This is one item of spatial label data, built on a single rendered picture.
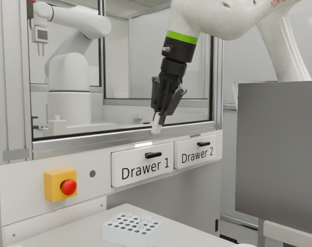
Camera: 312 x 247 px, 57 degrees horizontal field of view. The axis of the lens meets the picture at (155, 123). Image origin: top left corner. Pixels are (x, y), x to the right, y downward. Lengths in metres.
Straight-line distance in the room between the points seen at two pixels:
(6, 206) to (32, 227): 0.09
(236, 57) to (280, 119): 1.79
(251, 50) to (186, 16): 1.75
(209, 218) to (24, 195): 0.92
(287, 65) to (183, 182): 0.60
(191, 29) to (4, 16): 0.45
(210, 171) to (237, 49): 1.43
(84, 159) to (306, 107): 0.61
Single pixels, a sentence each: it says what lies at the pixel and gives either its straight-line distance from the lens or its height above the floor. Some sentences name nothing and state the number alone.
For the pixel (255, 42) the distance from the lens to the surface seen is 2.52.
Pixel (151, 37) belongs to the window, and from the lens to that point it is 1.06.
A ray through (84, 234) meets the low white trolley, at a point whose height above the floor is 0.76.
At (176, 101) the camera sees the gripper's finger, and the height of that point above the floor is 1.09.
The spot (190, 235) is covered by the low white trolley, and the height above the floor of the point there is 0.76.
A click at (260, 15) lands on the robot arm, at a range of 0.82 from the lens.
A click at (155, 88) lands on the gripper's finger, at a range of 0.89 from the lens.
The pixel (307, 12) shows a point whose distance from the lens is 2.42.
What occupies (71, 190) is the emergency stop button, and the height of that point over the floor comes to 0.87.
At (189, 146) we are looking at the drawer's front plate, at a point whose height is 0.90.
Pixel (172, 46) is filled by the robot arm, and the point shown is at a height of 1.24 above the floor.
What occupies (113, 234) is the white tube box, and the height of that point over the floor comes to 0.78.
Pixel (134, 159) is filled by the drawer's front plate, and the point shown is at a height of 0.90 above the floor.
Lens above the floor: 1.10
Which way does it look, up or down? 5 degrees down
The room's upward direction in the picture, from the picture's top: straight up
